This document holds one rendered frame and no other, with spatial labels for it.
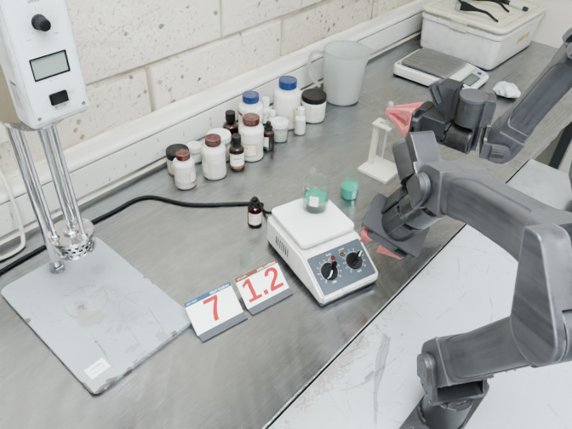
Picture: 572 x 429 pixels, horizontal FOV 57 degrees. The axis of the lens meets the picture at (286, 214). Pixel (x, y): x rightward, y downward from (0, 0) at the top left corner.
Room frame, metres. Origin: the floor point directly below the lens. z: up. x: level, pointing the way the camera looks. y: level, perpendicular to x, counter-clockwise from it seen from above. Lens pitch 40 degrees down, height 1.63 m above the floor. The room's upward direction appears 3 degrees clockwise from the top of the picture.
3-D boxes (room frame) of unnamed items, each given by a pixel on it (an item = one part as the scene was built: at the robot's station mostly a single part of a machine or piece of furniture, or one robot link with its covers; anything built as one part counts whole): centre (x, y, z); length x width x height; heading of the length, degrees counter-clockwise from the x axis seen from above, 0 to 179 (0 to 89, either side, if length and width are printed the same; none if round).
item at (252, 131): (1.08, 0.09, 0.95); 0.06 x 0.06 x 0.11
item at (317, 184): (0.79, -0.05, 1.02); 0.06 x 0.05 x 0.08; 18
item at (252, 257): (0.71, 0.06, 0.91); 0.06 x 0.06 x 0.02
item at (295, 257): (0.74, -0.06, 0.94); 0.22 x 0.13 x 0.08; 33
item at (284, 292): (0.64, 0.03, 0.92); 0.09 x 0.06 x 0.04; 128
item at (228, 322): (0.57, 0.11, 0.92); 0.09 x 0.06 x 0.04; 128
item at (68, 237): (0.59, 0.33, 1.17); 0.07 x 0.07 x 0.25
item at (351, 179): (0.95, -0.14, 0.93); 0.04 x 0.04 x 0.06
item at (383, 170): (1.05, -0.22, 0.96); 0.08 x 0.08 x 0.13; 52
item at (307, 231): (0.76, -0.05, 0.98); 0.12 x 0.12 x 0.01; 33
